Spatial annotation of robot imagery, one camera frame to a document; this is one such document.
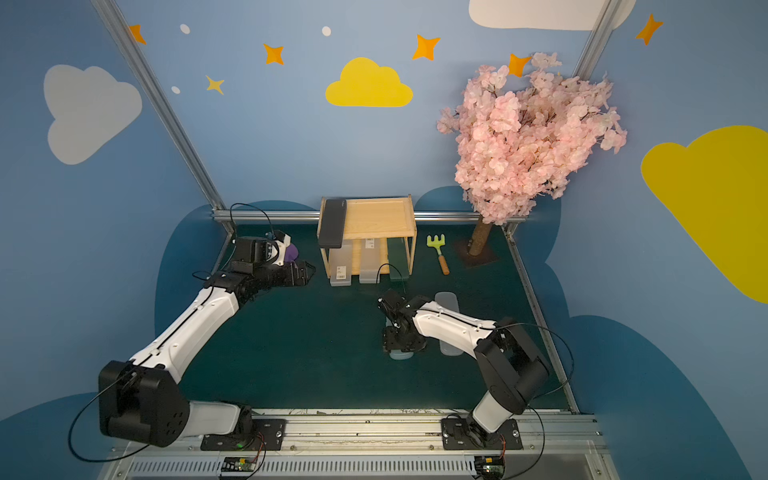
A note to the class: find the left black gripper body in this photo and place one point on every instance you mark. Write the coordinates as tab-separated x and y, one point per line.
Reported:
294	273

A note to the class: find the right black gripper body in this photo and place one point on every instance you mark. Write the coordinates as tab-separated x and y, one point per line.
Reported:
398	341

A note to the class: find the teal translucent pencil case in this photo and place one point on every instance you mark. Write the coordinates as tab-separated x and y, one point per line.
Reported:
401	355

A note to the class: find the frosted case with barcode label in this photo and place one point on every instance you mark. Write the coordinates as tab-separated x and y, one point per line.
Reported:
340	263

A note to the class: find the black pencil case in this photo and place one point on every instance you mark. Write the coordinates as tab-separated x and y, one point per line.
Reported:
332	223

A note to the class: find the clear rounded pencil case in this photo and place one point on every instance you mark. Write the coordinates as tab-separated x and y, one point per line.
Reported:
449	301

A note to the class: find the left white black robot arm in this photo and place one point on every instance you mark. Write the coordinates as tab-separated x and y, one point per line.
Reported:
141	399

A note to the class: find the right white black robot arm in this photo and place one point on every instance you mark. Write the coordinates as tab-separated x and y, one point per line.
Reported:
421	307

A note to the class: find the dark green pencil case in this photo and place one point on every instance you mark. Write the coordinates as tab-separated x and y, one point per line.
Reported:
398	259

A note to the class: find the wooden two-tier shelf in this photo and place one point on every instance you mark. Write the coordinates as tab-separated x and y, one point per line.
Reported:
380	218

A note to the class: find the purple toy trowel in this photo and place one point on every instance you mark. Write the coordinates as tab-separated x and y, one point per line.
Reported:
291	253

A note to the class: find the frosted case with cap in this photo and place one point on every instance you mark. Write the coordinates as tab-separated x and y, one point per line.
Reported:
369	261

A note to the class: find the right green circuit board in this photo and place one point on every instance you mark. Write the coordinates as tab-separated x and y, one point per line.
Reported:
488	467

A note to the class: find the green circuit board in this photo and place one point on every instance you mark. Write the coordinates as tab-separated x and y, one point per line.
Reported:
238	466
488	467

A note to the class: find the left green circuit board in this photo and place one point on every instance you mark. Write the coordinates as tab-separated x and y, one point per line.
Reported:
238	466

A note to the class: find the pink cherry blossom tree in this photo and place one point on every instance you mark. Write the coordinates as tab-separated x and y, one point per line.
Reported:
515	146

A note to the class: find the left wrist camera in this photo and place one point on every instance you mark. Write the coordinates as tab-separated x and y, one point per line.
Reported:
258	251

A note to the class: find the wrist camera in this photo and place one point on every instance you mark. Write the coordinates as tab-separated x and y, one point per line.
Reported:
393	305
258	251

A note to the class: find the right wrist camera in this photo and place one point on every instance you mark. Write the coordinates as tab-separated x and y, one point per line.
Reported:
393	305

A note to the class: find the green toy rake wooden handle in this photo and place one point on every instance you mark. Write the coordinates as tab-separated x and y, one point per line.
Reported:
436	242

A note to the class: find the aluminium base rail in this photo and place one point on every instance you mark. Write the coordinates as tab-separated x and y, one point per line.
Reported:
386	444

